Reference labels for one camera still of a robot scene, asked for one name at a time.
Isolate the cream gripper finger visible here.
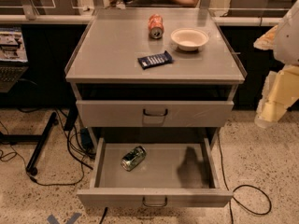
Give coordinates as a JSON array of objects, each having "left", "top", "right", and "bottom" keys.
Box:
[
  {"left": 253, "top": 25, "right": 278, "bottom": 50},
  {"left": 254, "top": 65, "right": 299, "bottom": 129}
]

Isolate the green soda can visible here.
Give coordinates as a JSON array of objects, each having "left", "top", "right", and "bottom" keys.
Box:
[{"left": 121, "top": 146, "right": 147, "bottom": 172}]

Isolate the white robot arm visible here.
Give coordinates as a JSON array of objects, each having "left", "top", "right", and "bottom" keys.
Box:
[{"left": 253, "top": 1, "right": 299, "bottom": 128}]

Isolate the orange soda can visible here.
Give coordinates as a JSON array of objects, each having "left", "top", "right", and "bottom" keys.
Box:
[{"left": 148, "top": 14, "right": 164, "bottom": 39}]

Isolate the grey drawer cabinet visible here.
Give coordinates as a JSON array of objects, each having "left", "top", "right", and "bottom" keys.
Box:
[{"left": 66, "top": 7, "right": 246, "bottom": 141}]

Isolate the open grey lower drawer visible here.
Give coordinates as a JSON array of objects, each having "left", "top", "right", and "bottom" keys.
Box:
[{"left": 78, "top": 138, "right": 233, "bottom": 208}]

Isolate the closed grey upper drawer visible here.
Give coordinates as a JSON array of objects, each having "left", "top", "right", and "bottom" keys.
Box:
[{"left": 77, "top": 100, "right": 234, "bottom": 127}]

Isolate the white paper bowl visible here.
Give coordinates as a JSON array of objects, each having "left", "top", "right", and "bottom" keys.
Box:
[{"left": 171, "top": 28, "right": 209, "bottom": 51}]

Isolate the blue snack bar packet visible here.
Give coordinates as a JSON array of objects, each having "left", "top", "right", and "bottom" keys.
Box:
[{"left": 137, "top": 51, "right": 173, "bottom": 70}]

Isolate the clear plastic water bottle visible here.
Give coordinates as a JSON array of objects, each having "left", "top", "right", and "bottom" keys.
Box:
[{"left": 116, "top": 0, "right": 125, "bottom": 9}]

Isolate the laptop with lit screen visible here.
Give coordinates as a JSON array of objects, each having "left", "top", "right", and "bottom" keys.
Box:
[{"left": 0, "top": 27, "right": 29, "bottom": 93}]

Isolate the black stand leg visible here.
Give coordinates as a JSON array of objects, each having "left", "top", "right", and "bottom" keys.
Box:
[{"left": 26, "top": 112, "right": 57, "bottom": 175}]

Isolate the blue tape cross marker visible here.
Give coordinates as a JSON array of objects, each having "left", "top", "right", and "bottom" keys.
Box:
[{"left": 46, "top": 212, "right": 82, "bottom": 224}]

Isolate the black floor cable right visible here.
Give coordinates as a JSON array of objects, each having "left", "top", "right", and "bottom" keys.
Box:
[{"left": 216, "top": 131, "right": 273, "bottom": 224}]

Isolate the black floor cables left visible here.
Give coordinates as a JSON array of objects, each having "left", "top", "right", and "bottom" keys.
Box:
[{"left": 0, "top": 107, "right": 97, "bottom": 187}]

